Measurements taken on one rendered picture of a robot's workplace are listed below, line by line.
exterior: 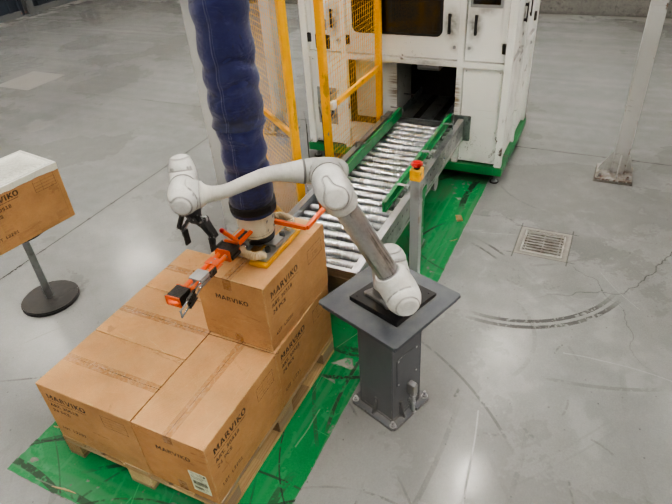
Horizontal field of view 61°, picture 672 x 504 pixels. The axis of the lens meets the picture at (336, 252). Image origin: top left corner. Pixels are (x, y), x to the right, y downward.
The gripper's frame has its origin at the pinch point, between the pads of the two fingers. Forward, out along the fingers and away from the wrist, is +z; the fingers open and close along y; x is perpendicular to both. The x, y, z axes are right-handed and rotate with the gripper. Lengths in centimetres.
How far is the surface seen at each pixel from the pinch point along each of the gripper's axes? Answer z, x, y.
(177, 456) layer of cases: 80, 50, -5
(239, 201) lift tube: -4.3, -30.8, 0.1
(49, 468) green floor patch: 121, 64, 81
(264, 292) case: 29.6, -12.2, -19.7
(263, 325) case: 50, -11, -17
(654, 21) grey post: -12, -361, -158
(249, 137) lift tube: -35, -36, -8
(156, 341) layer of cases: 67, 6, 41
